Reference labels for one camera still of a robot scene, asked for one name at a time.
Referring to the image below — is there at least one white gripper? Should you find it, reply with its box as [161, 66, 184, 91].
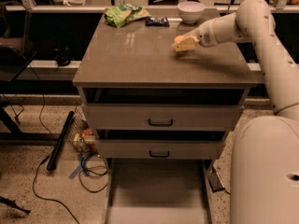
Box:
[172, 20, 217, 52]

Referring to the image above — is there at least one orange fruit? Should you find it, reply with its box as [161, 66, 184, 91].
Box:
[173, 35, 184, 43]

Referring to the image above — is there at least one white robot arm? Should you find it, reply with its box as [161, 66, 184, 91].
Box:
[172, 0, 299, 224]

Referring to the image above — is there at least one grey drawer cabinet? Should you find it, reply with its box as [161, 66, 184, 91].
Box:
[72, 7, 259, 161]

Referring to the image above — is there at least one grey top drawer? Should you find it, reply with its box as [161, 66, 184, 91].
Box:
[82, 104, 243, 131]

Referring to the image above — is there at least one grey drawer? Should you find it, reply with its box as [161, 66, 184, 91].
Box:
[104, 159, 216, 224]
[96, 141, 224, 160]
[82, 104, 243, 131]

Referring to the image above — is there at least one grey middle drawer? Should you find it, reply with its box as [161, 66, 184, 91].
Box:
[96, 141, 224, 160]

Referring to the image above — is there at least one grey bottom drawer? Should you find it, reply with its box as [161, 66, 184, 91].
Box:
[104, 159, 216, 224]

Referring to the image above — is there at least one white ceramic bowl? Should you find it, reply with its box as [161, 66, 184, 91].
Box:
[178, 1, 206, 23]

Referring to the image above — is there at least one dark blue snack packet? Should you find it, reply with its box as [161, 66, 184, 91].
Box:
[145, 17, 170, 27]

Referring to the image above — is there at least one green snack bag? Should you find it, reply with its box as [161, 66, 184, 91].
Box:
[105, 3, 150, 28]

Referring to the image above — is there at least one black round device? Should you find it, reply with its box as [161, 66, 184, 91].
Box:
[53, 48, 72, 67]

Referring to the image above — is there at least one small cluttered box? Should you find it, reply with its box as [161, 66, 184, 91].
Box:
[72, 128, 97, 153]

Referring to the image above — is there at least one black power adapter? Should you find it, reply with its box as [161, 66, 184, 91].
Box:
[208, 173, 224, 192]

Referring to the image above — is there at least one black chair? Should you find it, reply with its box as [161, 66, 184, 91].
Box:
[0, 1, 36, 82]

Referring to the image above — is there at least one black bar on floor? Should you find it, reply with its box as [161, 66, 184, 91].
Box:
[47, 111, 75, 172]

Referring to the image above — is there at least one black floor cable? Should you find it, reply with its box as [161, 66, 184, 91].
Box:
[32, 154, 81, 224]

